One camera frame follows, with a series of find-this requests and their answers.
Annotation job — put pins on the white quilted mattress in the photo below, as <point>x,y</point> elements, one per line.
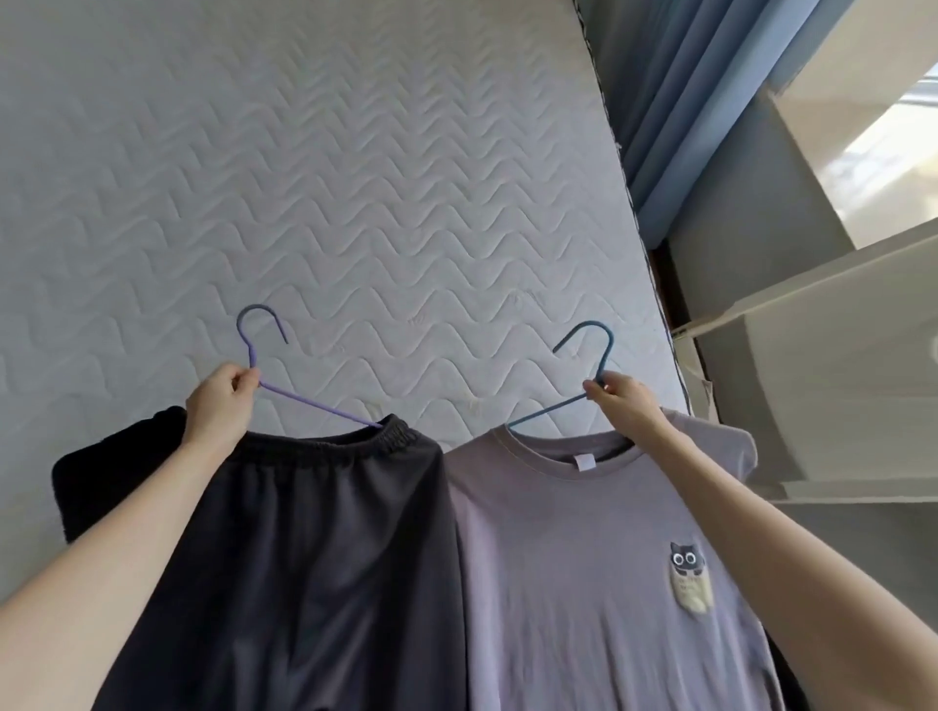
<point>330,183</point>

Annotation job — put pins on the person's left forearm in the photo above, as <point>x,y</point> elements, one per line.
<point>110,586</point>

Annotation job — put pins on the grey owl t-shirt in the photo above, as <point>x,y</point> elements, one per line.
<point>586,586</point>

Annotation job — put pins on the blue hanger of grey shirt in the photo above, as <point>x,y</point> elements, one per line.
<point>605,355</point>

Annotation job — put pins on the blue curtain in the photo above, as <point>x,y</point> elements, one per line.
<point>696,88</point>

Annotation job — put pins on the purple hanger of grey pants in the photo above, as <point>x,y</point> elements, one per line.
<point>315,403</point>

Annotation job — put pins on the person's left hand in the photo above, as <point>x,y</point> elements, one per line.
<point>220,410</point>

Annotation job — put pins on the dark grey pants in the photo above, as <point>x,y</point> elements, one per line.
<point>308,571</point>

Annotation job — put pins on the person's right forearm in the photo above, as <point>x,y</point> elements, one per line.
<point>806,586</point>

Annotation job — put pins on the person's right hand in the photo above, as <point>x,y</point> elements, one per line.
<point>630,410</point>

